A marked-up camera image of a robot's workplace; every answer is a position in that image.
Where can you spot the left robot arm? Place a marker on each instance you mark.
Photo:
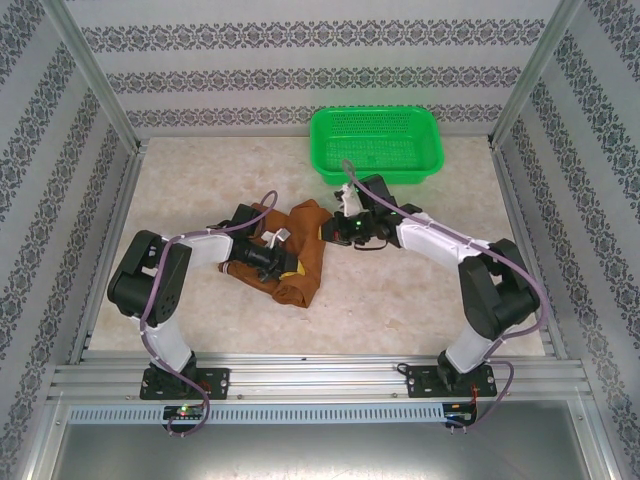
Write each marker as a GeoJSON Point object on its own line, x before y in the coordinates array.
{"type": "Point", "coordinates": [165, 345]}

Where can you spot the brown long pants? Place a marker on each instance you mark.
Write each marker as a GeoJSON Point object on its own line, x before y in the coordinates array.
{"type": "Point", "coordinates": [305, 235]}

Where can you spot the grey metal panel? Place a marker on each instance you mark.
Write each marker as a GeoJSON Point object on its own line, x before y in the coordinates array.
{"type": "Point", "coordinates": [320, 450]}

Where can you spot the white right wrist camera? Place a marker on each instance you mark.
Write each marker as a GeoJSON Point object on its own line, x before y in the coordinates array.
{"type": "Point", "coordinates": [348, 200]}

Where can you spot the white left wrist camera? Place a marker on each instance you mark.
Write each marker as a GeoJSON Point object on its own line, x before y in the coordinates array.
{"type": "Point", "coordinates": [277, 236]}

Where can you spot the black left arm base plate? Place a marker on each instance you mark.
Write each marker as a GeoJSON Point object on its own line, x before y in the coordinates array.
{"type": "Point", "coordinates": [217, 382]}

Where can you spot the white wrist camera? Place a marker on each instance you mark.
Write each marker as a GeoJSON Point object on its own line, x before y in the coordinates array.
{"type": "Point", "coordinates": [277, 236]}
{"type": "Point", "coordinates": [348, 200]}

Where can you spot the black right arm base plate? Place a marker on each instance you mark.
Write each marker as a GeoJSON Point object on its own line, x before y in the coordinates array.
{"type": "Point", "coordinates": [420, 382]}

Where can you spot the aluminium mounting rail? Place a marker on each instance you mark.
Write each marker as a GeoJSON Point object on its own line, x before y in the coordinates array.
{"type": "Point", "coordinates": [320, 372]}

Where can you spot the green plastic mesh basket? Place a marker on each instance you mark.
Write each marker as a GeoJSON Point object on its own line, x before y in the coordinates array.
{"type": "Point", "coordinates": [375, 145]}

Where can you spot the aluminium frame post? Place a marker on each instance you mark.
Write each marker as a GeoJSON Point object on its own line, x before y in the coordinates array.
{"type": "Point", "coordinates": [95, 65]}
{"type": "Point", "coordinates": [535, 65]}

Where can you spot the aluminium side rail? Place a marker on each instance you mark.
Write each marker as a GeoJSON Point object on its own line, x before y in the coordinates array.
{"type": "Point", "coordinates": [100, 280]}
{"type": "Point", "coordinates": [520, 200]}

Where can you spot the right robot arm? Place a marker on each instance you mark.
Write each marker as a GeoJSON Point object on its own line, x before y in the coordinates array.
{"type": "Point", "coordinates": [435, 240]}

